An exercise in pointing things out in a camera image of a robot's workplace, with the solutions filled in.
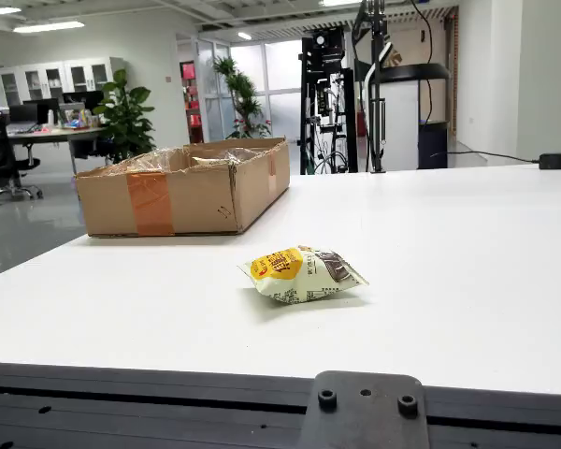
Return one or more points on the yellow green sunflower seed bag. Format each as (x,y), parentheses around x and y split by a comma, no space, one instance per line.
(290,280)

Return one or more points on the dark blue bin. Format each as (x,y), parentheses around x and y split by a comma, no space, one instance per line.
(433,145)

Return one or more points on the open cardboard box bin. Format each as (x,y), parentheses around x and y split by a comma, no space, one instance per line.
(107,206)

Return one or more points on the tall slender potted plant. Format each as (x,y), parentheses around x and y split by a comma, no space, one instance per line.
(243,98)

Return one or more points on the red display shelf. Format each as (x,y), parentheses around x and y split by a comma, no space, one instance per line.
(191,103)

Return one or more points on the white kiosk with black top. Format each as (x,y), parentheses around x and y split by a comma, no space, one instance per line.
(399,117)

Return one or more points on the black hex bolt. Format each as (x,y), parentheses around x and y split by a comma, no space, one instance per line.
(407,405)
(327,398)

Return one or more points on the broad leaf potted plant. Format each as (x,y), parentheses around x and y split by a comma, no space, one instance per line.
(124,121)

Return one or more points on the small ceiling light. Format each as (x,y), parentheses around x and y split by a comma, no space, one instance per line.
(244,35)

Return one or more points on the black metal mounting plate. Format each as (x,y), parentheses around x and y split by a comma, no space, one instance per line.
(364,421)

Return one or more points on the wide black computer monitor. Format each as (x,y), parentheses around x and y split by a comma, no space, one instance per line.
(83,98)

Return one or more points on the grey office desk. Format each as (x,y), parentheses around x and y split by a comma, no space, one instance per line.
(51,135)

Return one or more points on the small black computer monitor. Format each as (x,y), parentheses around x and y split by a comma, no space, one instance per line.
(22,113)

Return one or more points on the black power adapter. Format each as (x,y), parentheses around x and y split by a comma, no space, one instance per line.
(558,161)

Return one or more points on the black office chair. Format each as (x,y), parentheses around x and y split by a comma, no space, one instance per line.
(0,159)

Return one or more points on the long ceiling light panel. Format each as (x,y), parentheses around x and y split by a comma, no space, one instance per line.
(0,11)
(49,26)

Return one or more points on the black camera stand pole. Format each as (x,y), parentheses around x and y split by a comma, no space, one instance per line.
(378,93)

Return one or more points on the black aluminium frame rail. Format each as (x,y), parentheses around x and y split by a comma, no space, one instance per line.
(121,397)

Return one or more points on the white glass door wall cabinet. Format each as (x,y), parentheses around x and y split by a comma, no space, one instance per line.
(42,79)

